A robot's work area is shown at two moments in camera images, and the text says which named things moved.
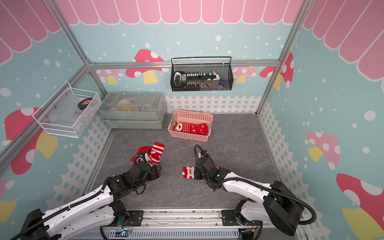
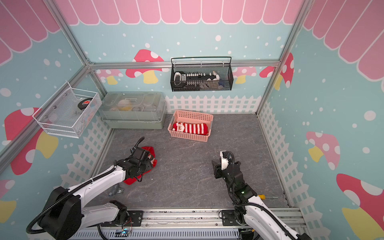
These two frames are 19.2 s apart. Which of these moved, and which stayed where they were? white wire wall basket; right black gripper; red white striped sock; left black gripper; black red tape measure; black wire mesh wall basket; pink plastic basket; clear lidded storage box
Moved: left black gripper; red white striped sock; right black gripper
Stayed: pink plastic basket; clear lidded storage box; black wire mesh wall basket; black red tape measure; white wire wall basket
